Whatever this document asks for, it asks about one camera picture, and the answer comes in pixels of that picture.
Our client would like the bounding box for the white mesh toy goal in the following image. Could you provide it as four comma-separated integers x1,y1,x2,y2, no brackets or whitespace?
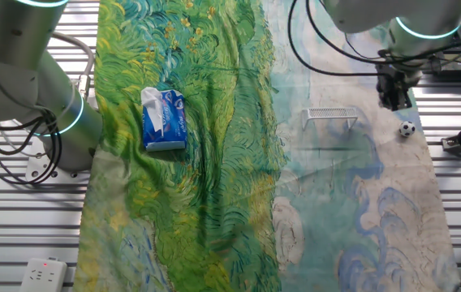
301,106,359,131

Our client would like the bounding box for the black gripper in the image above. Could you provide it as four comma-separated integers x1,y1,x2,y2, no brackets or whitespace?
375,64,418,112

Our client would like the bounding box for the white power strip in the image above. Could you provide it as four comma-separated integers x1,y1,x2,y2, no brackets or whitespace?
19,257,68,292

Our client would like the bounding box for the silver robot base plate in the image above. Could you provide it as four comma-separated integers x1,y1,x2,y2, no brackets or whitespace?
24,140,92,183

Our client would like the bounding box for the grey robot hose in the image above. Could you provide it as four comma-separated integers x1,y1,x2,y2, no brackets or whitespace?
51,32,96,102

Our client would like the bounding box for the black base cable bundle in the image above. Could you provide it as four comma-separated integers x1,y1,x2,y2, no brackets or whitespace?
0,97,68,187

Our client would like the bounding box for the black desk phone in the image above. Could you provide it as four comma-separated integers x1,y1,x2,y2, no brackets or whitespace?
429,52,461,78

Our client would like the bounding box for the small black white soccer ball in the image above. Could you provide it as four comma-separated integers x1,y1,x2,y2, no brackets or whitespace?
399,120,416,138

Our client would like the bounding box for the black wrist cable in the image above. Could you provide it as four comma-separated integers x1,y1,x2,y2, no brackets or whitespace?
287,0,461,78

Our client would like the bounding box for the blue tissue pack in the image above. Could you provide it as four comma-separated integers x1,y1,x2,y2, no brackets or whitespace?
140,86,188,153

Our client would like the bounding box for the green blue painted cloth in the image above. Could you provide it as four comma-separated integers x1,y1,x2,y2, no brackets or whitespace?
71,0,461,292

